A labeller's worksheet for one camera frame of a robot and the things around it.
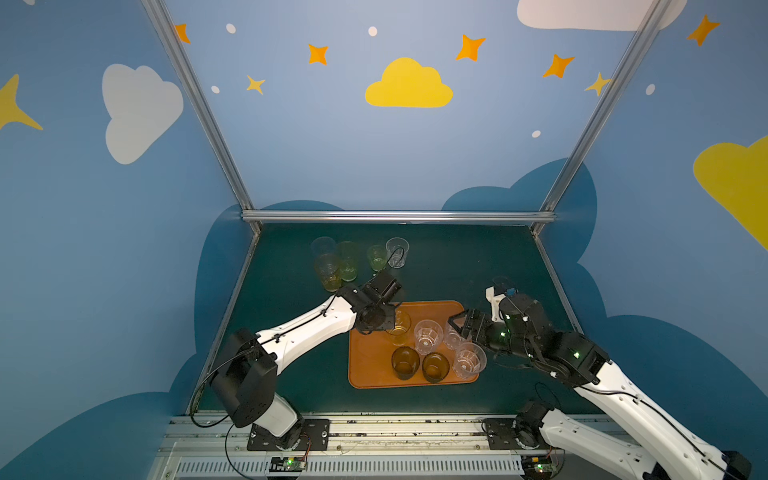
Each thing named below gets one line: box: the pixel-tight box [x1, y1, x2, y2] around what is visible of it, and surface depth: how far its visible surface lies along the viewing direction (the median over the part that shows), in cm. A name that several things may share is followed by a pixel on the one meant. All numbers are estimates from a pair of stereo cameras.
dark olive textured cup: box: [391, 346, 421, 381], surface depth 82 cm
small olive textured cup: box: [422, 352, 450, 384], surface depth 82 cm
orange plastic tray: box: [348, 301, 479, 389], surface depth 86 cm
